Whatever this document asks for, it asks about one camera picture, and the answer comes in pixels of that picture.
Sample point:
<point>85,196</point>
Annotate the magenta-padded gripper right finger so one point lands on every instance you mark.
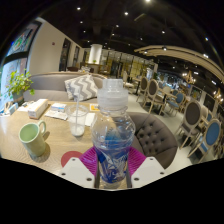
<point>137,161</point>

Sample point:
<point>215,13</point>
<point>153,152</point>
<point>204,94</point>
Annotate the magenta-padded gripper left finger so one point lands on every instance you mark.
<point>87,163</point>

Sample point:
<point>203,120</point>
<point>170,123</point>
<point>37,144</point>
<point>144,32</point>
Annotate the clear blue-labelled water bottle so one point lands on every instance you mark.
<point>112,133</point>

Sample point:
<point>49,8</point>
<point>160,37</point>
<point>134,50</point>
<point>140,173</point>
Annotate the flat round red coaster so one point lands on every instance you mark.
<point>69,157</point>

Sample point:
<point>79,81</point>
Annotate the dark grey tufted armchair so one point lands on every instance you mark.
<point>155,136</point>

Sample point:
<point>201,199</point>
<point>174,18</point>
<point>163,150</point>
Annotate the clear plastic cup with straw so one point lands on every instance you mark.
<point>76,121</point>

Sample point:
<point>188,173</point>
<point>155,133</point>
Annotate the white paper napkin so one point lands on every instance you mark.
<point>90,119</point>

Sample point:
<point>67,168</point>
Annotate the yellow card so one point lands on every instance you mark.
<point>94,107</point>

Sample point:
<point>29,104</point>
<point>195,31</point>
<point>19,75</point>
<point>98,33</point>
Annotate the white paper slip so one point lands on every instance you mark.
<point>56,115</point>

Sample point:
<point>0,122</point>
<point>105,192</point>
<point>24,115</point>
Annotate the pale green ceramic mug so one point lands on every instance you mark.
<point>32,138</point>

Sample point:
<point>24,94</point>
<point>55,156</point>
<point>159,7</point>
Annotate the blue white small card box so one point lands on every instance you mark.
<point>58,106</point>

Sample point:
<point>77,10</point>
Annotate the white tissue box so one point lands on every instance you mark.
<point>37,108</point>

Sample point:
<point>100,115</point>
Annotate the grey white chevron cushion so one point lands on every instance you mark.
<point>81,87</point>

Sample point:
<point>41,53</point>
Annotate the grey curved sofa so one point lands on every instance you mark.
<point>50,83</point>

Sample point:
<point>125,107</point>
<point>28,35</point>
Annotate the small blue white carton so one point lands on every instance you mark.
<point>10,108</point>

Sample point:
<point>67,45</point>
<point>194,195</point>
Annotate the green potted plant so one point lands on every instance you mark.
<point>18,85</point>

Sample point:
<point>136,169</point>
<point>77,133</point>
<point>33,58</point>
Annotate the window with festive decals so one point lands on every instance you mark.
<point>15,56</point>

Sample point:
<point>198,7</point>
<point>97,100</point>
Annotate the group of ceiling spotlights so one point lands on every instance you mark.
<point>126,13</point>

